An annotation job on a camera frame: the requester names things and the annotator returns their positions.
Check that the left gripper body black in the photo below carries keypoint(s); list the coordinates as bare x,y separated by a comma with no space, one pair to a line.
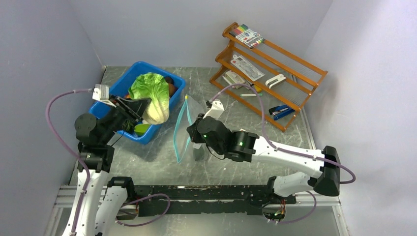
116,116

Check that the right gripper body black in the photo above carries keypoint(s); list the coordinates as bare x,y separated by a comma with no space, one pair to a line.
196,136

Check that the green napa cabbage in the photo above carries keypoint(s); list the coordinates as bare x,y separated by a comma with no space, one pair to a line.
154,87

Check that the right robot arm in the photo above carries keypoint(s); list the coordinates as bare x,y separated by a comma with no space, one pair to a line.
317,170

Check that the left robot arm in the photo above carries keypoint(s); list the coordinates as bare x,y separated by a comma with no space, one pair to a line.
98,201

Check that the dark plum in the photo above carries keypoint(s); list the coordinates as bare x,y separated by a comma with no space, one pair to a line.
169,80

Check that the green capped white marker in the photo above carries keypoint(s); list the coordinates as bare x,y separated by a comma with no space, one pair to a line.
251,95

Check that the green white box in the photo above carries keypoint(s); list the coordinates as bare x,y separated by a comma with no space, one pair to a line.
234,78

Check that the packaged item in blister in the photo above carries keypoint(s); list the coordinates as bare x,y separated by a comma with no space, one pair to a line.
246,67

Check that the blue stapler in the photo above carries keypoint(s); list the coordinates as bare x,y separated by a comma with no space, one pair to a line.
281,111

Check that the white stapler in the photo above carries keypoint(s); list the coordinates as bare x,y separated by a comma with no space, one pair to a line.
275,80

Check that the orange wooden shelf rack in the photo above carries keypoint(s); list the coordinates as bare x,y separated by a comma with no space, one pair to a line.
302,77

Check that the pack of coloured markers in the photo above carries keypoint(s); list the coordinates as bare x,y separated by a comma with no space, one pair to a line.
247,36

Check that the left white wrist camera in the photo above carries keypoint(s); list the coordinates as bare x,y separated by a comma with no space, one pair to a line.
101,93

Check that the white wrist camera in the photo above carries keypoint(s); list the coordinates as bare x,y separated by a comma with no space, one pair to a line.
215,109
101,93

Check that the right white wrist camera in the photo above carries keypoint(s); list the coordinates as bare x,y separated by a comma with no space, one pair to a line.
215,109

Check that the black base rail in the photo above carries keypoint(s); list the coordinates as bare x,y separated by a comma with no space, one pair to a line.
210,199

